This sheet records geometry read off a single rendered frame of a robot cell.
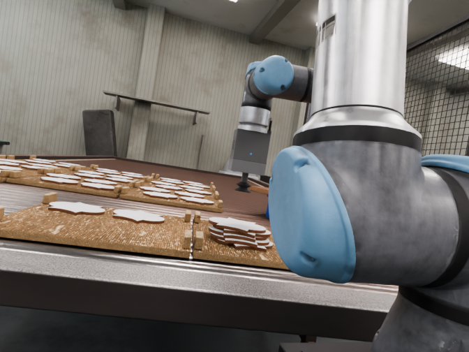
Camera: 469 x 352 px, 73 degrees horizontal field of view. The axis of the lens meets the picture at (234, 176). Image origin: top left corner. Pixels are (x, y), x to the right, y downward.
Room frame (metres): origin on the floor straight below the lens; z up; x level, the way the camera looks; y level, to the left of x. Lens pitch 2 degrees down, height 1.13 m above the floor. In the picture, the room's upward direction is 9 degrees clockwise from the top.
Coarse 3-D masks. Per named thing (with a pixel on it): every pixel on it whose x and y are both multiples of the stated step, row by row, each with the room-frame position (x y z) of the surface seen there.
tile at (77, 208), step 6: (54, 204) 0.84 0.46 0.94; (60, 204) 0.85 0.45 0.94; (66, 204) 0.87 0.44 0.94; (72, 204) 0.88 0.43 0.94; (78, 204) 0.89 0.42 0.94; (84, 204) 0.91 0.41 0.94; (54, 210) 0.80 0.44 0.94; (60, 210) 0.81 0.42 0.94; (66, 210) 0.80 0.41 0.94; (72, 210) 0.80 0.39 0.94; (78, 210) 0.81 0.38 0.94; (84, 210) 0.83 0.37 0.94; (90, 210) 0.84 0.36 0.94; (96, 210) 0.85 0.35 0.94; (102, 210) 0.86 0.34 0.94
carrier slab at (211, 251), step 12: (204, 228) 0.88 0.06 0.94; (204, 240) 0.75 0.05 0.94; (204, 252) 0.65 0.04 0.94; (216, 252) 0.67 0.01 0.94; (228, 252) 0.68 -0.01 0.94; (240, 252) 0.70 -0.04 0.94; (252, 252) 0.71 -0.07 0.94; (264, 252) 0.73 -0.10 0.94; (276, 252) 0.75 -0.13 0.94; (252, 264) 0.67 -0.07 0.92; (264, 264) 0.67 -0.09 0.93; (276, 264) 0.67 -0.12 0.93
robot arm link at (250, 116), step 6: (246, 108) 0.78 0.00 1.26; (252, 108) 0.77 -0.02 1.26; (258, 108) 0.77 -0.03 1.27; (240, 114) 0.79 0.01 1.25; (246, 114) 0.77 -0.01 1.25; (252, 114) 0.77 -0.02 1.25; (258, 114) 0.77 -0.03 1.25; (264, 114) 0.78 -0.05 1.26; (240, 120) 0.79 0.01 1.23; (246, 120) 0.77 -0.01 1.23; (252, 120) 0.77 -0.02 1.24; (258, 120) 0.77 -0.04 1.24; (264, 120) 0.78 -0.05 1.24; (258, 126) 0.78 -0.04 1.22; (264, 126) 0.79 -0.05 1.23
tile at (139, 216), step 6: (114, 210) 0.89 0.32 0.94; (120, 210) 0.90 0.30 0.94; (126, 210) 0.91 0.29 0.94; (132, 210) 0.92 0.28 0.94; (114, 216) 0.83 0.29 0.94; (120, 216) 0.83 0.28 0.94; (126, 216) 0.84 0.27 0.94; (132, 216) 0.85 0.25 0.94; (138, 216) 0.86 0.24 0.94; (144, 216) 0.88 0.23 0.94; (150, 216) 0.89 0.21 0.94; (156, 216) 0.90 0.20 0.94; (162, 216) 0.93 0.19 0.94; (138, 222) 0.81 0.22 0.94; (144, 222) 0.83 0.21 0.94; (150, 222) 0.83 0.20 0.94; (156, 222) 0.84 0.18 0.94; (162, 222) 0.86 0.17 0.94
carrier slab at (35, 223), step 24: (24, 216) 0.71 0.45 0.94; (48, 216) 0.74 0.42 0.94; (72, 216) 0.78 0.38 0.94; (96, 216) 0.82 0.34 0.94; (168, 216) 0.97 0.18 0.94; (48, 240) 0.61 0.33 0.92; (72, 240) 0.61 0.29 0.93; (96, 240) 0.62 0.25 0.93; (120, 240) 0.64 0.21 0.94; (144, 240) 0.67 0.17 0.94; (168, 240) 0.70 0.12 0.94
